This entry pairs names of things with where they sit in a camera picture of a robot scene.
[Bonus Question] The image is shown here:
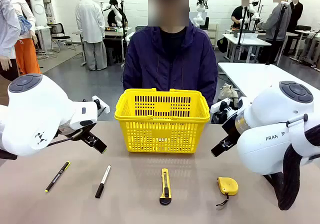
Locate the person in grey hoodie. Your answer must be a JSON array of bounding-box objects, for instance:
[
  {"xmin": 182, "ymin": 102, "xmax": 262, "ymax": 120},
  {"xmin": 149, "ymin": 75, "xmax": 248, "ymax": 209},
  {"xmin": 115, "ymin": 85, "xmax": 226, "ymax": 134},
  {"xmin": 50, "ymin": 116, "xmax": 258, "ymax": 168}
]
[{"xmin": 257, "ymin": 0, "xmax": 293, "ymax": 65}]

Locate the yellow black utility knife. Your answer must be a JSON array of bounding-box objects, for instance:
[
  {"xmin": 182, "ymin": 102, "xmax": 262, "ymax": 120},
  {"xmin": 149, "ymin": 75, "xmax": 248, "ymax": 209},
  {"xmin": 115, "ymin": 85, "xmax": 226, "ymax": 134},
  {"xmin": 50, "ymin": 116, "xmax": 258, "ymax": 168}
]
[{"xmin": 159, "ymin": 168, "xmax": 172, "ymax": 206}]

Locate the black left arm cable sleeve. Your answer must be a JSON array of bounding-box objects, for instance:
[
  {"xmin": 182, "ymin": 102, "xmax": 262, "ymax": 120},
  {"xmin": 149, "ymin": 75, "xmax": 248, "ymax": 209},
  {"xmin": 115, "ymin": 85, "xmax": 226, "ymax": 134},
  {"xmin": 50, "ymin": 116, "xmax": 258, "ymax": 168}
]
[{"xmin": 0, "ymin": 148, "xmax": 18, "ymax": 161}]

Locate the large white table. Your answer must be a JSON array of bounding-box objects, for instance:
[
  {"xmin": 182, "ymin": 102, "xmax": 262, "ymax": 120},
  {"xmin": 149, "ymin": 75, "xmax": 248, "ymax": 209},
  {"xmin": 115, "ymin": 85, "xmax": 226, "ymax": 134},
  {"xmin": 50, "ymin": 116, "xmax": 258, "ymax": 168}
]
[{"xmin": 217, "ymin": 62, "xmax": 320, "ymax": 102}]

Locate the small white table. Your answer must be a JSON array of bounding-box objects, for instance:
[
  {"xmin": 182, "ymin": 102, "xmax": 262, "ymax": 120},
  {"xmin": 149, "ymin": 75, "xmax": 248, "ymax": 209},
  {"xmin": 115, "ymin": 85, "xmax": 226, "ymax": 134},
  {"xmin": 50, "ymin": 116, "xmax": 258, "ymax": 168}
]
[{"xmin": 221, "ymin": 33, "xmax": 273, "ymax": 63}]

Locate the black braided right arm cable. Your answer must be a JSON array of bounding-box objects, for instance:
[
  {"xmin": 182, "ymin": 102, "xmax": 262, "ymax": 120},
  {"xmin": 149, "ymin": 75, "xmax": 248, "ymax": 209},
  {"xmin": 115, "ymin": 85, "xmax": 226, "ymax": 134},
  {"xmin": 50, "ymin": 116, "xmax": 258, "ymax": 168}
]
[{"xmin": 264, "ymin": 126, "xmax": 320, "ymax": 211}]

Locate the grey background desk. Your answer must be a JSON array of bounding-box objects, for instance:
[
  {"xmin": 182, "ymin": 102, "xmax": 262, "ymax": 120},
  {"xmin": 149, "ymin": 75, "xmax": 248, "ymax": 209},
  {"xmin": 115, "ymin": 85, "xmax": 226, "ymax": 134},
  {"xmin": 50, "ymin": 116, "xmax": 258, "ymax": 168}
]
[{"xmin": 282, "ymin": 30, "xmax": 320, "ymax": 65}]

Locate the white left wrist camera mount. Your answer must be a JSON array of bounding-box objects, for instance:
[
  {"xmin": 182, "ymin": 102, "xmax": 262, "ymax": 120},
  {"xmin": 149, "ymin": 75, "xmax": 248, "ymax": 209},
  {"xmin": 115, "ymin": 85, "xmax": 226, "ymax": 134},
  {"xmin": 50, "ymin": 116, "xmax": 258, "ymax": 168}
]
[{"xmin": 91, "ymin": 95, "xmax": 111, "ymax": 114}]

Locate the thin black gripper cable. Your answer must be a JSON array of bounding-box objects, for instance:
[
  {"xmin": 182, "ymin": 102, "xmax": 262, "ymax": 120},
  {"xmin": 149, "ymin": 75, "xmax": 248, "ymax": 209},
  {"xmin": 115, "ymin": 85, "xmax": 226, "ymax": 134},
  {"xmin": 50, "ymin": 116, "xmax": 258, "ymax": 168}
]
[{"xmin": 46, "ymin": 130, "xmax": 84, "ymax": 148}]

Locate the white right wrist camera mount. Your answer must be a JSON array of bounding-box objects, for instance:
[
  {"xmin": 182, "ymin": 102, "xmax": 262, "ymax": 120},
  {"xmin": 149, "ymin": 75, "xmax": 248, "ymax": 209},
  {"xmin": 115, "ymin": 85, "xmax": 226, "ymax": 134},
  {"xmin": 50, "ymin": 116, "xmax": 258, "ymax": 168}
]
[{"xmin": 209, "ymin": 96, "xmax": 251, "ymax": 125}]

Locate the yellow tape measure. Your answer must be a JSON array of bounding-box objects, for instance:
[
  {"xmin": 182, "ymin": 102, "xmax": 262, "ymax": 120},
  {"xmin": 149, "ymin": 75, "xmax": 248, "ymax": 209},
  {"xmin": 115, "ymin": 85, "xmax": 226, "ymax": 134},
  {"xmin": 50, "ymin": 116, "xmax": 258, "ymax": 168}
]
[{"xmin": 216, "ymin": 176, "xmax": 239, "ymax": 207}]

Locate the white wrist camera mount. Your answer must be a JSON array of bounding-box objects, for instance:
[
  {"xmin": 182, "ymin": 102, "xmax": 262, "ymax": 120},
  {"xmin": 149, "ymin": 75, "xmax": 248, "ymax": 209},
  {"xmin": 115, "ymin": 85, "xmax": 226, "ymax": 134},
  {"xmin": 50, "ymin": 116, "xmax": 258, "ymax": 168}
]
[
  {"xmin": 209, "ymin": 96, "xmax": 251, "ymax": 125},
  {"xmin": 91, "ymin": 95, "xmax": 111, "ymax": 114}
]

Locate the seated person in black clothes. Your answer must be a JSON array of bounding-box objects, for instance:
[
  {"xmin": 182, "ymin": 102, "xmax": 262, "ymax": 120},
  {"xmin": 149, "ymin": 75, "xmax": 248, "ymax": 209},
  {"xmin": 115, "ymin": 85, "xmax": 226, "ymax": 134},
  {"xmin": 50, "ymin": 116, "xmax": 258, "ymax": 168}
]
[{"xmin": 107, "ymin": 0, "xmax": 128, "ymax": 28}]

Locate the black pen with yellow cap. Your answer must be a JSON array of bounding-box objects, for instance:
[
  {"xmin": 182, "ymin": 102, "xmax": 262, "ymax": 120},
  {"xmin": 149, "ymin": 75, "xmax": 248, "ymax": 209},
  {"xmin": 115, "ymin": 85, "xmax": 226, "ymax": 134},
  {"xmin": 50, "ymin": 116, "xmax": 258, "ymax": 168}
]
[{"xmin": 44, "ymin": 161, "xmax": 71, "ymax": 193}]

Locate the beige drawer cabinet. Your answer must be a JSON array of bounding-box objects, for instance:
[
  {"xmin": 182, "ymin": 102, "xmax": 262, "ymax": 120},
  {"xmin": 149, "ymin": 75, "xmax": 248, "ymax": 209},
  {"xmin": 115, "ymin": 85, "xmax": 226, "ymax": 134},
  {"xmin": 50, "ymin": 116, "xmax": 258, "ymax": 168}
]
[{"xmin": 204, "ymin": 22, "xmax": 220, "ymax": 51}]

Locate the person in black t-shirt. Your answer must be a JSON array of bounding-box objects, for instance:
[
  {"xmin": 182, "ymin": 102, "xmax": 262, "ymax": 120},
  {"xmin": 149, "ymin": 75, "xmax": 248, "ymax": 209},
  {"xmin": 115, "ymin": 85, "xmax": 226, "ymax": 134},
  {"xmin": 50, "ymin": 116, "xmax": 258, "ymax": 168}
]
[{"xmin": 231, "ymin": 0, "xmax": 253, "ymax": 31}]

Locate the black bag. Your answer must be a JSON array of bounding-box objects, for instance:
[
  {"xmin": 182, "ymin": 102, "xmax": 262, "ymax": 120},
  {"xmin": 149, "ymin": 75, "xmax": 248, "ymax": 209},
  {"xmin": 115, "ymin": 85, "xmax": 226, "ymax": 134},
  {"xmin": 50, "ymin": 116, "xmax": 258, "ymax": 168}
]
[{"xmin": 216, "ymin": 36, "xmax": 229, "ymax": 54}]

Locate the black office chair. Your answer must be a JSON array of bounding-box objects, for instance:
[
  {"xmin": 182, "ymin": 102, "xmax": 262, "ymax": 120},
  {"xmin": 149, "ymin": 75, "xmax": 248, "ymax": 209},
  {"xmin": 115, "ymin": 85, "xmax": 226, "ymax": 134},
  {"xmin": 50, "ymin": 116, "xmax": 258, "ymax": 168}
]
[{"xmin": 46, "ymin": 22, "xmax": 76, "ymax": 53}]

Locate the mannequin in striped shirt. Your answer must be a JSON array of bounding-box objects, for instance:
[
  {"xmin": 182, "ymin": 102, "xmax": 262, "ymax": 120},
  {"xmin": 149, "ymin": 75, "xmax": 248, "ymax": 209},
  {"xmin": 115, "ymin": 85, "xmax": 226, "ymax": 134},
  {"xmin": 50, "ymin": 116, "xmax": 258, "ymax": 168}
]
[{"xmin": 0, "ymin": 0, "xmax": 22, "ymax": 82}]

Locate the brown wooden board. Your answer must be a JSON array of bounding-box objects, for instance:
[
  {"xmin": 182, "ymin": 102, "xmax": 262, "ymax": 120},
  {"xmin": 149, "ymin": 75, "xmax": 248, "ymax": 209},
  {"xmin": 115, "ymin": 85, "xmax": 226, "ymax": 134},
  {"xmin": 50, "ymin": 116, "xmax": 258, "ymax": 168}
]
[{"xmin": 0, "ymin": 75, "xmax": 11, "ymax": 106}]

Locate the beige cloth bag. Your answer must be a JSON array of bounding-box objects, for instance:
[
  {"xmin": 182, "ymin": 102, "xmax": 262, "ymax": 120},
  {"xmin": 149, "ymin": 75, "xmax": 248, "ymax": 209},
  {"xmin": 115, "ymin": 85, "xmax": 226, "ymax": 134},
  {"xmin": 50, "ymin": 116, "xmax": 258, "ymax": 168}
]
[{"xmin": 219, "ymin": 83, "xmax": 240, "ymax": 101}]

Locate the person in white coat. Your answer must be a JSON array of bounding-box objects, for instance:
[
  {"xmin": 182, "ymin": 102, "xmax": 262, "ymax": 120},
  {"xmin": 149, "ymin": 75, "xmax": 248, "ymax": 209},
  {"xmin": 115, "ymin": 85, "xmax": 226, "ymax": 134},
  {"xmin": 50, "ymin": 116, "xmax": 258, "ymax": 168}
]
[{"xmin": 75, "ymin": 0, "xmax": 108, "ymax": 72}]

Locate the mannequin in orange pants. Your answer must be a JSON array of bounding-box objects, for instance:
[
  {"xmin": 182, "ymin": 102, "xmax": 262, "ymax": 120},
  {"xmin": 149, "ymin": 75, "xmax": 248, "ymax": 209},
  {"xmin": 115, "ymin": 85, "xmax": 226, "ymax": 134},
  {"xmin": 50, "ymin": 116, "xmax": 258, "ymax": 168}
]
[{"xmin": 7, "ymin": 0, "xmax": 42, "ymax": 75}]

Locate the black camera pole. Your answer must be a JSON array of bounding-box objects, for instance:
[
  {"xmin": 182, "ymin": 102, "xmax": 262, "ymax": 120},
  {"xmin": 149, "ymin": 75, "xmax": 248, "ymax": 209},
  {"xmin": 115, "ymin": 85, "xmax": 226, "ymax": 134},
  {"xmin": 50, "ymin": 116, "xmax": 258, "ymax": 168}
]
[{"xmin": 119, "ymin": 0, "xmax": 129, "ymax": 68}]

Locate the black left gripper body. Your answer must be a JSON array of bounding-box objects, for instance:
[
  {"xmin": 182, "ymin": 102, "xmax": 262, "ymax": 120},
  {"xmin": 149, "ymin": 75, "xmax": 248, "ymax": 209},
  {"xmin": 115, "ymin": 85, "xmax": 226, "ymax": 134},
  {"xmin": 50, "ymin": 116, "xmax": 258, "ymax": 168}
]
[{"xmin": 57, "ymin": 122, "xmax": 98, "ymax": 142}]

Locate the yellow plastic shopping basket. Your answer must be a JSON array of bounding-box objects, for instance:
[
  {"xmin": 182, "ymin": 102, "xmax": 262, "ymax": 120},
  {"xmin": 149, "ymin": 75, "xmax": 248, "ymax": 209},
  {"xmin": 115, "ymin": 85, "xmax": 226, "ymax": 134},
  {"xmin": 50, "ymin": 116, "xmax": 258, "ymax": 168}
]
[{"xmin": 114, "ymin": 88, "xmax": 211, "ymax": 154}]

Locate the seated person in purple jacket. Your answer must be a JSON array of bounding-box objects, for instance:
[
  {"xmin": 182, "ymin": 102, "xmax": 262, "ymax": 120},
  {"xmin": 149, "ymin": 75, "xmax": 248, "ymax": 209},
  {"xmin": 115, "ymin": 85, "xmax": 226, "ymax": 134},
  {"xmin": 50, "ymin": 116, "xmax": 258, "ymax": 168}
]
[{"xmin": 122, "ymin": 0, "xmax": 219, "ymax": 107}]

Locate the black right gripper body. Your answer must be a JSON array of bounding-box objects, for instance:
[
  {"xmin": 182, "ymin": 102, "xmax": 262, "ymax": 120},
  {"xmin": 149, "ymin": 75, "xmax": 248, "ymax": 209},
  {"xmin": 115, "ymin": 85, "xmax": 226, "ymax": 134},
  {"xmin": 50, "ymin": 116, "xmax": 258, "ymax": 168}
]
[{"xmin": 221, "ymin": 117, "xmax": 242, "ymax": 145}]

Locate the white desk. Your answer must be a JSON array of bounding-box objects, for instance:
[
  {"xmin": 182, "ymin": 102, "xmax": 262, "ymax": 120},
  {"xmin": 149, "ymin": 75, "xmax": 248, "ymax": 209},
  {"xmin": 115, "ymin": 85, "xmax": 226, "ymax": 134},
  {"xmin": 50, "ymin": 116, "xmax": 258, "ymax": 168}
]
[{"xmin": 33, "ymin": 25, "xmax": 53, "ymax": 54}]

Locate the black camera tripod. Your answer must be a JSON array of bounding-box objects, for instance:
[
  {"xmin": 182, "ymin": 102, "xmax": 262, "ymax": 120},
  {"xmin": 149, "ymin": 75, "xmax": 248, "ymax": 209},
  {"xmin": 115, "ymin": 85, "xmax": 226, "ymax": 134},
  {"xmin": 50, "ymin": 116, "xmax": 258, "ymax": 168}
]
[
  {"xmin": 265, "ymin": 2, "xmax": 288, "ymax": 66},
  {"xmin": 236, "ymin": 6, "xmax": 251, "ymax": 61}
]

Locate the background work table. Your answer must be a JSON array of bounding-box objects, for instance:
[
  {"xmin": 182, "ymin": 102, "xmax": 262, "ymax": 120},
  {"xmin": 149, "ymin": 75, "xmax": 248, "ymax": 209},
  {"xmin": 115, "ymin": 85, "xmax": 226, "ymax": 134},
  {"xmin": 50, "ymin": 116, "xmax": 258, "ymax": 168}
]
[{"xmin": 103, "ymin": 26, "xmax": 133, "ymax": 65}]

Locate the white marker with black cap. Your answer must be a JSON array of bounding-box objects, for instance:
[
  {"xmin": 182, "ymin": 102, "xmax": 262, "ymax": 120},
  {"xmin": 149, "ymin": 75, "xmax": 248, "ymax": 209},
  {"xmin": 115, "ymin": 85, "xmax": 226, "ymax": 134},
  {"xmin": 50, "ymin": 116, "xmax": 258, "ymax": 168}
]
[{"xmin": 94, "ymin": 164, "xmax": 112, "ymax": 199}]

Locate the standing person in black outfit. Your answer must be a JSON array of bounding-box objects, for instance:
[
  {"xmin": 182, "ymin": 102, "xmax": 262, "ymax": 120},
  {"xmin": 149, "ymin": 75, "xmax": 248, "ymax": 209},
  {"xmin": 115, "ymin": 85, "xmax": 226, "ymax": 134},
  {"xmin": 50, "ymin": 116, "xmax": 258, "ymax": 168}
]
[{"xmin": 284, "ymin": 0, "xmax": 305, "ymax": 56}]

